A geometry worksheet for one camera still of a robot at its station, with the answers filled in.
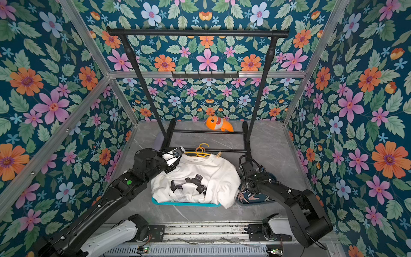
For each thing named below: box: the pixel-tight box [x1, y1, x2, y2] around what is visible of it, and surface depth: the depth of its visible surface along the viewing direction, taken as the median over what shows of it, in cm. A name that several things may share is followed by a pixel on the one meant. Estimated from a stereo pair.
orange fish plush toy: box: [206, 115, 234, 133], surface depth 113 cm
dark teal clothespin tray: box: [236, 183, 276, 206], surface depth 85 cm
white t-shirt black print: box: [150, 153, 242, 209], surface depth 78 cm
